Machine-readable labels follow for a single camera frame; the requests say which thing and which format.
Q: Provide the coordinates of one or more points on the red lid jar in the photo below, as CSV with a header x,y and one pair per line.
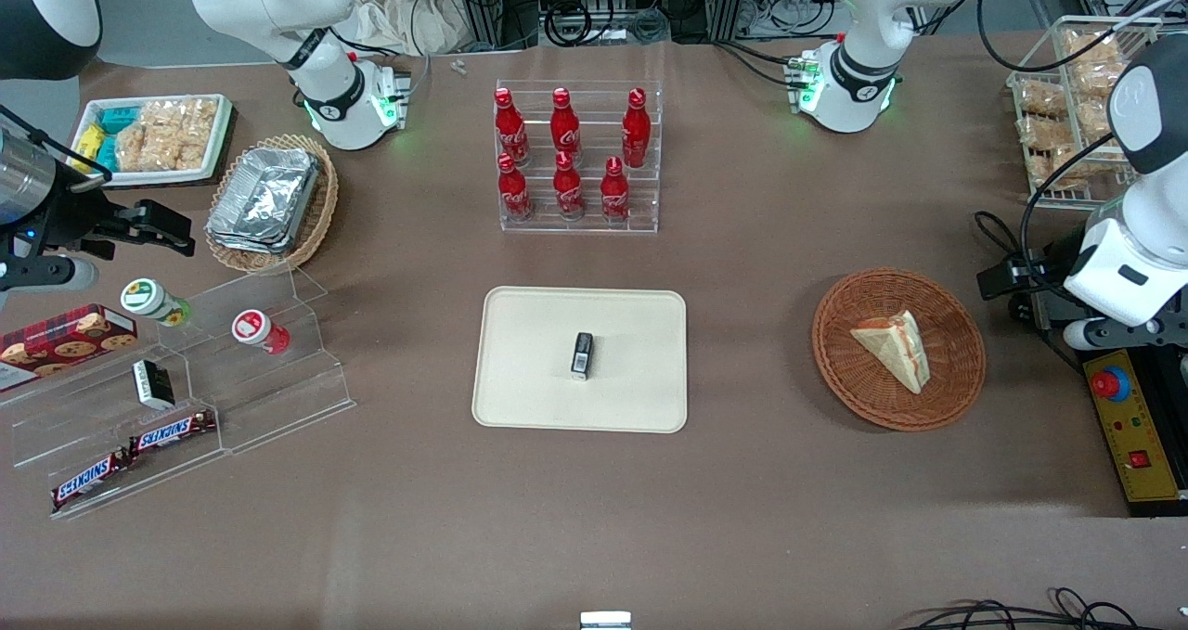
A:
x,y
258,329

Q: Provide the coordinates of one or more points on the green lid jar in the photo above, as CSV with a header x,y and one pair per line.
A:
x,y
153,300

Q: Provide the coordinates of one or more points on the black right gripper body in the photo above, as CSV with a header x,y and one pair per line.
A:
x,y
76,223

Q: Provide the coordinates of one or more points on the rice cracker bag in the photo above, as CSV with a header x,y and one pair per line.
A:
x,y
190,124
139,147

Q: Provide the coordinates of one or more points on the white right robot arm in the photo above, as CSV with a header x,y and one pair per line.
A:
x,y
320,73

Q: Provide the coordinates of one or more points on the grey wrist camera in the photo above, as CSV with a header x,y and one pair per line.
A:
x,y
1118,334
51,274

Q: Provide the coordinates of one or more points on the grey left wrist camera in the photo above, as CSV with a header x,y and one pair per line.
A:
x,y
1118,334

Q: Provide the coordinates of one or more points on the clear acrylic bottle rack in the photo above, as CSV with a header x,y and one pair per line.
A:
x,y
585,226

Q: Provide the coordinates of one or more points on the silver foil container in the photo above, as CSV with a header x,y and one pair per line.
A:
x,y
243,245
264,194

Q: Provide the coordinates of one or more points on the beige plastic tray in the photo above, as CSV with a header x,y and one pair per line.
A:
x,y
529,370

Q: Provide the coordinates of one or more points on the round brown wicker basket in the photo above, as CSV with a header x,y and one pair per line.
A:
x,y
854,379

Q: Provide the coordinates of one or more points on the oval light wicker basket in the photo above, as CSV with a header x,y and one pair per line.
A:
x,y
320,212

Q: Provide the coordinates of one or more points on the snickers chocolate bar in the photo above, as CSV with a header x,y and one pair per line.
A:
x,y
172,431
88,479

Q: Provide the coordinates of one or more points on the triangular sandwich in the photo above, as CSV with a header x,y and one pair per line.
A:
x,y
896,347

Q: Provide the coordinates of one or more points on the crumpled beige cloth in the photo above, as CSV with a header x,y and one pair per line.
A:
x,y
399,13

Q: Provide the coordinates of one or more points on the red cola bottle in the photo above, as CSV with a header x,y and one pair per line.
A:
x,y
568,189
637,129
565,127
510,129
514,194
614,194

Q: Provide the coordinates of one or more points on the red cookie box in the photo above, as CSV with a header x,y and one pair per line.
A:
x,y
65,340

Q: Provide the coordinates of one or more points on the yellow emergency stop box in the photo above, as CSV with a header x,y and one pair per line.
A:
x,y
1137,444

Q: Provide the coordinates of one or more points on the black and white small box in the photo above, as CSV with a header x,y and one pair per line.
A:
x,y
153,384

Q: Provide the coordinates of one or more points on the fried snack bag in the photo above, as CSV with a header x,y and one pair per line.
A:
x,y
1041,98
1053,168
1100,78
1043,133
1091,47
1100,118

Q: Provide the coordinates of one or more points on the black cooking appliance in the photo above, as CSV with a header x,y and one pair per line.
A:
x,y
1169,426

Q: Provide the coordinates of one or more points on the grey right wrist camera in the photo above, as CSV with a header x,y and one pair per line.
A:
x,y
51,274

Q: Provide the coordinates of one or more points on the yellow snack packet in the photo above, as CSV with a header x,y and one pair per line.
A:
x,y
86,143

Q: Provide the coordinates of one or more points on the white edge object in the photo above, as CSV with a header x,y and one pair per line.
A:
x,y
605,621

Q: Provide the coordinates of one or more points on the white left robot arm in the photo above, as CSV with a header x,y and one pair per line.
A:
x,y
858,64

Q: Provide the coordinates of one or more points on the clear acrylic stepped shelf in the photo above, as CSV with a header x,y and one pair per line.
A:
x,y
278,398

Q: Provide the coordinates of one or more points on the teal snack packet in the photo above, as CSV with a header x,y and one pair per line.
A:
x,y
106,152
119,118

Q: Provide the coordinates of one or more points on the white rectangular snack tray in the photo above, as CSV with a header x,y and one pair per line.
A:
x,y
218,152

